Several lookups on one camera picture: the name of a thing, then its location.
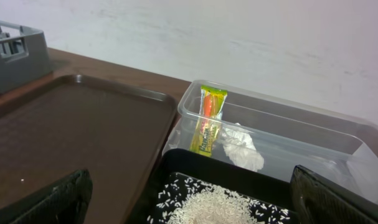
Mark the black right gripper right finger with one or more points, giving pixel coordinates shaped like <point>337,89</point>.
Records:
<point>319,200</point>

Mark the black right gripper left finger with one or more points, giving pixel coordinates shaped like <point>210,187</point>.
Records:
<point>64,201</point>

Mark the white tissue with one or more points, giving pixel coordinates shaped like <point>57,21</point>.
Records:
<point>239,147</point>

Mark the rice food waste pile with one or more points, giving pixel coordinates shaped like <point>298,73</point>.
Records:
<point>187,200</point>

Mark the yellow green snack wrapper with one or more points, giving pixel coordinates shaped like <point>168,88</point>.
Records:
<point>207,127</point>

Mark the clear plastic waste bin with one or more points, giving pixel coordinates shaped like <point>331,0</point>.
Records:
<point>341,148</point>

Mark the black waste tray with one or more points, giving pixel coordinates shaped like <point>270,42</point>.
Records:
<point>180,173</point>

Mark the grey dishwasher rack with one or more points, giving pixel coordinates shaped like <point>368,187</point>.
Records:
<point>24,55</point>

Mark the dark brown serving tray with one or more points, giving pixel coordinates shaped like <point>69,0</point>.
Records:
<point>113,130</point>

